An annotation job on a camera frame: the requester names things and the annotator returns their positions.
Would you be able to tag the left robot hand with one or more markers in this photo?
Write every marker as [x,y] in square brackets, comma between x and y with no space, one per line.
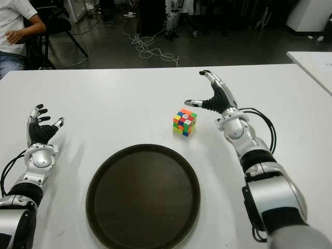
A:
[39,132]

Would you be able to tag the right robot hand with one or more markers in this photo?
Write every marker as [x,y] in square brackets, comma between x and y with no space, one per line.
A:
[220,99]

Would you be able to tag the multicoloured Rubik's cube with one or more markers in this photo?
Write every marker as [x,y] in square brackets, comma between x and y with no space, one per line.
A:
[185,122]

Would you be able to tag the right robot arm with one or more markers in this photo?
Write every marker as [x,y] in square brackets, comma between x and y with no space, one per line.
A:
[275,192]

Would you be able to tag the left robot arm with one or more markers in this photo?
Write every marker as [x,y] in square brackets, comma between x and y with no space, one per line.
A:
[41,158]

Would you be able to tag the dark round plate tray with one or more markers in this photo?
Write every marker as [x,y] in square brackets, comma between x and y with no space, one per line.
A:
[142,194]

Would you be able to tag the silver folding rack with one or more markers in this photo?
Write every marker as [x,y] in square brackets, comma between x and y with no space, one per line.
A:
[264,18]

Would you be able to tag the white side table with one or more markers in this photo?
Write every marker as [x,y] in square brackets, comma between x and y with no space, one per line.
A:
[313,64]

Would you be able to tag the black chair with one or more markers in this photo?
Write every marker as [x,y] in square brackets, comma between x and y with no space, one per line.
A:
[59,24]

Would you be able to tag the seated person white shirt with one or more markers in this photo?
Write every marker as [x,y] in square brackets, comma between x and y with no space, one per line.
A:
[13,20]

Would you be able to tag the white power strip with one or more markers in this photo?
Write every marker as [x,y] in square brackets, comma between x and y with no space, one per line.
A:
[129,15]

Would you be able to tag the white framed glass cabinet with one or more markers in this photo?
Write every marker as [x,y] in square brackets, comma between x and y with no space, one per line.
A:
[77,10]

